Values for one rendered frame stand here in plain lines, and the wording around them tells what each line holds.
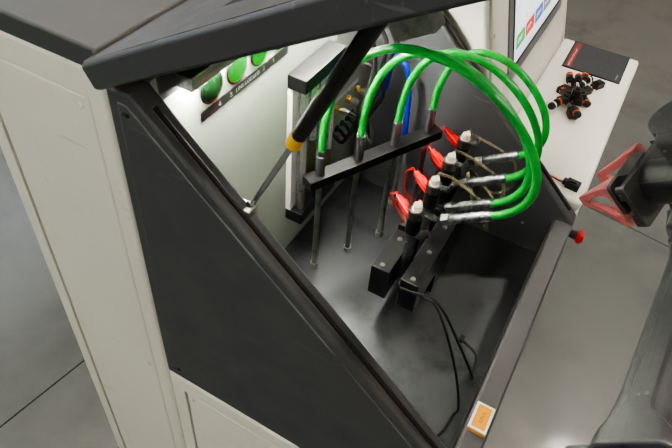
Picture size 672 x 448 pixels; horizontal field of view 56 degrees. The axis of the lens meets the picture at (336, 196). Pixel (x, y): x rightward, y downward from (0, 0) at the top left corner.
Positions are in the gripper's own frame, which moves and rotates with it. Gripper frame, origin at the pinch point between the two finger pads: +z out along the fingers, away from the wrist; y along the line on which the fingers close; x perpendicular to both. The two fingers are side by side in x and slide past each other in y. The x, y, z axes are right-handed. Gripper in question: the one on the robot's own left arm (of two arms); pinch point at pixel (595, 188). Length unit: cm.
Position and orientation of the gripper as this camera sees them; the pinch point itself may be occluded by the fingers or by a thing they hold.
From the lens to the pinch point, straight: 93.8
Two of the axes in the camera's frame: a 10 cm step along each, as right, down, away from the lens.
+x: 6.1, 7.5, 2.4
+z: -4.5, 0.8, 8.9
